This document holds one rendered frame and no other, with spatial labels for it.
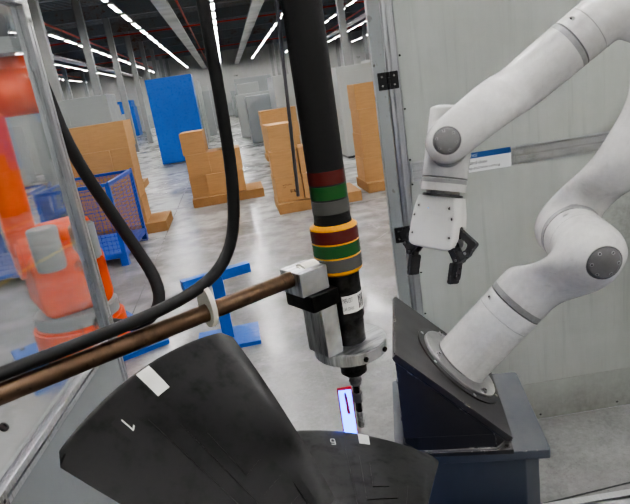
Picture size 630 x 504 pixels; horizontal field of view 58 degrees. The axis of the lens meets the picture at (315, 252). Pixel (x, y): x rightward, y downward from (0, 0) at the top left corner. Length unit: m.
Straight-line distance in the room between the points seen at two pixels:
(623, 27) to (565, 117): 1.45
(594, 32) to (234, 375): 0.81
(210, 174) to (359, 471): 9.02
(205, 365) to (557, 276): 0.74
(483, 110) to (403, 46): 1.36
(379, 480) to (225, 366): 0.28
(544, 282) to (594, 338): 1.73
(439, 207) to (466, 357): 0.34
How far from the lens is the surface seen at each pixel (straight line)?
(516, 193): 2.52
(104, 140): 8.40
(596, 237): 1.13
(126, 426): 0.58
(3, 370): 0.41
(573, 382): 2.95
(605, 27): 1.11
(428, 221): 1.08
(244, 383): 0.63
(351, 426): 1.01
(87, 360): 0.42
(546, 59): 1.09
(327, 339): 0.51
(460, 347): 1.24
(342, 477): 0.80
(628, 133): 1.18
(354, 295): 0.51
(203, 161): 9.68
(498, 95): 1.02
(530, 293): 1.19
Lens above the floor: 1.68
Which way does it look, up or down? 16 degrees down
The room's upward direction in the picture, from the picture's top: 9 degrees counter-clockwise
